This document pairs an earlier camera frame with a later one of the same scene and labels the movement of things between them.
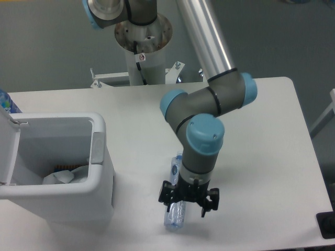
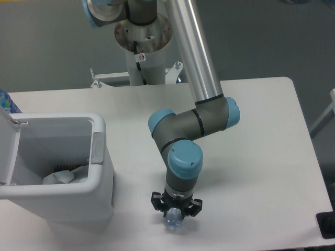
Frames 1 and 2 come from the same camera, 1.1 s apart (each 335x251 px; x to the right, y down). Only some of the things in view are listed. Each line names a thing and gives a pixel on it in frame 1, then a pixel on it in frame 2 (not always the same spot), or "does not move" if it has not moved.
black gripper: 188,192 to 168,202
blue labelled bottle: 7,103 does not move
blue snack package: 69,167 does not move
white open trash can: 33,145 does not move
